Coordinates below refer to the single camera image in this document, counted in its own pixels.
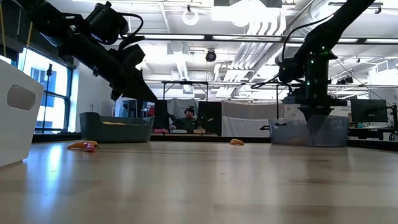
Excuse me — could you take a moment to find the dark storage cart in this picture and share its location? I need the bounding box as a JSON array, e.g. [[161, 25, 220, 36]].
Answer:
[[123, 98, 155, 118]]

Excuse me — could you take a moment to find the black tripod stand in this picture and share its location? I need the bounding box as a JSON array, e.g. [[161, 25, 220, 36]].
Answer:
[[43, 63, 53, 116]]

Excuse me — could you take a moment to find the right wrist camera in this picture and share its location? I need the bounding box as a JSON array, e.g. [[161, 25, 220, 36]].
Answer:
[[277, 57, 302, 84]]

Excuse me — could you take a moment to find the white ring ceiling fixture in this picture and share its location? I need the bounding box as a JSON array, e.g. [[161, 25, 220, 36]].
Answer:
[[182, 7, 200, 27]]

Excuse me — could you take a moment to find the white cloth cover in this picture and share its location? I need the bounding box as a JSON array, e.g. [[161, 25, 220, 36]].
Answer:
[[221, 100, 312, 138]]

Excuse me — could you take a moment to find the grey cloth cover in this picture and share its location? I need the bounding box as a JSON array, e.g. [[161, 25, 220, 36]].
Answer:
[[169, 98, 198, 121]]

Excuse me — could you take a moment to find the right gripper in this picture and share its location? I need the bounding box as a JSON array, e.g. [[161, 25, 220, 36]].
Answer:
[[282, 95, 348, 138]]

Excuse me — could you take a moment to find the white plastic basket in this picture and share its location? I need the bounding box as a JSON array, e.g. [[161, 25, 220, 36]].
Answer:
[[0, 58, 45, 169]]

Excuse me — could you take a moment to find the dark grey plastic basket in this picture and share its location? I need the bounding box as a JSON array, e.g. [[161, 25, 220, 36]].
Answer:
[[79, 111, 155, 144]]

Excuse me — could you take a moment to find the clear plastic basket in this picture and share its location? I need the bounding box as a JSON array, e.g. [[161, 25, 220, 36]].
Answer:
[[268, 114, 351, 147]]

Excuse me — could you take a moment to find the large window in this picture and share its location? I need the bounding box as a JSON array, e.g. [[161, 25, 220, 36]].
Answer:
[[17, 46, 74, 134]]

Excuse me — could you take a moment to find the black panel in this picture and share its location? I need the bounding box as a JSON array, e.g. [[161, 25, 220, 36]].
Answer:
[[154, 99, 170, 130], [197, 101, 223, 136]]

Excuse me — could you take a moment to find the person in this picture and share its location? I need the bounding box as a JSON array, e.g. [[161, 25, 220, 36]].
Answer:
[[169, 105, 205, 131]]

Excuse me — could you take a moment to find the black computer monitor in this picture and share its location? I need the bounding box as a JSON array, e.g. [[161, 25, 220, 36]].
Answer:
[[350, 98, 389, 123]]

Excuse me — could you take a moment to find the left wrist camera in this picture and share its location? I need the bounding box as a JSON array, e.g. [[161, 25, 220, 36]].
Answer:
[[86, 1, 129, 45]]

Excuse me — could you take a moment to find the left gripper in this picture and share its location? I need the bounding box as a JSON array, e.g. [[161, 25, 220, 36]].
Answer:
[[93, 46, 158, 103]]

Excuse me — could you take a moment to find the black overhead light beam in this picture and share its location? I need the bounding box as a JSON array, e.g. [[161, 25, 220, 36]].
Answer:
[[136, 33, 398, 44]]

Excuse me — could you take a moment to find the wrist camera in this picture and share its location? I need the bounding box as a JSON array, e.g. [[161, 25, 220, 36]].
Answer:
[[86, 1, 129, 45], [277, 57, 302, 84]]

